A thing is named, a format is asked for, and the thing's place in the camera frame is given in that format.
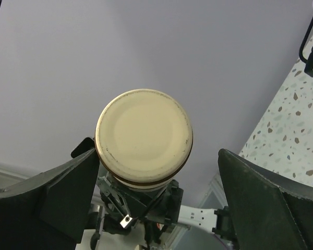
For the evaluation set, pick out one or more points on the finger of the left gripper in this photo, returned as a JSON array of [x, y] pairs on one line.
[[85, 145]]

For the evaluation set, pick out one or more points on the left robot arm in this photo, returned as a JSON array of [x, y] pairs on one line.
[[216, 222]]

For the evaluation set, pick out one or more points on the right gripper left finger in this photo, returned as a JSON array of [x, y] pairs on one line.
[[49, 210]]

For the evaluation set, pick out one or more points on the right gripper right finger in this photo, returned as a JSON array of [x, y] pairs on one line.
[[268, 210]]

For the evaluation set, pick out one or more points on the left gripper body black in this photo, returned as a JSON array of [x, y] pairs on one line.
[[125, 207]]

